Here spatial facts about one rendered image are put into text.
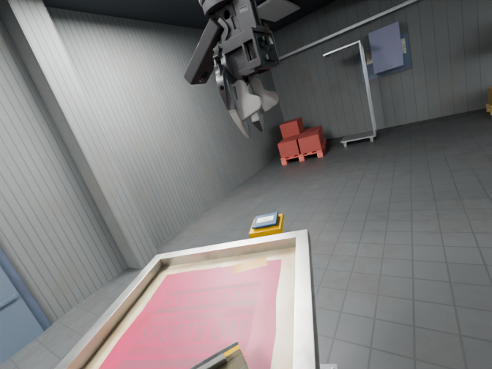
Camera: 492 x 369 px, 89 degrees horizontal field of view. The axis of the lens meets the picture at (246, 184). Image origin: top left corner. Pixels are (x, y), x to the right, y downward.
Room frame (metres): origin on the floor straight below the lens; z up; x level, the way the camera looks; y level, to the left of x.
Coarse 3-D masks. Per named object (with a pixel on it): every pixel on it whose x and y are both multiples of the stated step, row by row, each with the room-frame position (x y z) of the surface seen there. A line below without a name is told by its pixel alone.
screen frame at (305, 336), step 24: (240, 240) 0.78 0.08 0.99; (264, 240) 0.73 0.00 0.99; (288, 240) 0.70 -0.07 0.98; (168, 264) 0.83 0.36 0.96; (312, 264) 0.59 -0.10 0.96; (144, 288) 0.73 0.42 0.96; (312, 288) 0.47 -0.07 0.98; (120, 312) 0.62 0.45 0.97; (312, 312) 0.40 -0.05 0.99; (96, 336) 0.54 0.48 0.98; (312, 336) 0.35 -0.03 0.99; (72, 360) 0.48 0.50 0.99; (312, 360) 0.31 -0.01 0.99
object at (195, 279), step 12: (168, 276) 0.77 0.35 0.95; (180, 276) 0.74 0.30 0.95; (192, 276) 0.72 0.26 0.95; (204, 276) 0.70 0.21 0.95; (216, 276) 0.68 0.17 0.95; (168, 288) 0.69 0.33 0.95; (180, 288) 0.67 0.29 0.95; (192, 288) 0.65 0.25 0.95; (156, 300) 0.65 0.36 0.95; (144, 312) 0.62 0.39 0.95; (132, 324) 0.58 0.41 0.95; (144, 324) 0.57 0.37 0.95; (132, 336) 0.54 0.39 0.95; (120, 348) 0.51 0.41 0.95; (108, 360) 0.48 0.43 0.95; (120, 360) 0.47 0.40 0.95
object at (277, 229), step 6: (282, 216) 0.95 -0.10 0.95; (282, 222) 0.91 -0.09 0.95; (258, 228) 0.90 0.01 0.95; (264, 228) 0.89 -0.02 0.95; (270, 228) 0.87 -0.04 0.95; (276, 228) 0.86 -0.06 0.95; (282, 228) 0.87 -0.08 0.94; (252, 234) 0.89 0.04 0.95; (258, 234) 0.88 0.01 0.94; (264, 234) 0.87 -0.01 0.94; (270, 234) 0.87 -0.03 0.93; (324, 366) 1.01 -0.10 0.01; (330, 366) 1.00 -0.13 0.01; (336, 366) 0.99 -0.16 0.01
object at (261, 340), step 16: (224, 272) 0.68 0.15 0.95; (240, 272) 0.66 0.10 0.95; (256, 272) 0.63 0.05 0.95; (272, 272) 0.61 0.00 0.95; (272, 288) 0.54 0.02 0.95; (256, 304) 0.51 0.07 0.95; (272, 304) 0.49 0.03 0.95; (256, 320) 0.46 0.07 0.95; (272, 320) 0.45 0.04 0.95; (256, 336) 0.42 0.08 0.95; (272, 336) 0.41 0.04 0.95; (256, 352) 0.39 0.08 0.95; (272, 352) 0.37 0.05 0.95; (256, 368) 0.35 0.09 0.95
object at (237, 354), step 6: (234, 354) 0.36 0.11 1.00; (240, 354) 0.35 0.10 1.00; (228, 360) 0.35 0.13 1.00; (234, 360) 0.35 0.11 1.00; (240, 360) 0.34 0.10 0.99; (222, 366) 0.34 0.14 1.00; (228, 366) 0.34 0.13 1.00; (234, 366) 0.34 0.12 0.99; (240, 366) 0.34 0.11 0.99; (246, 366) 0.33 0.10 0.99
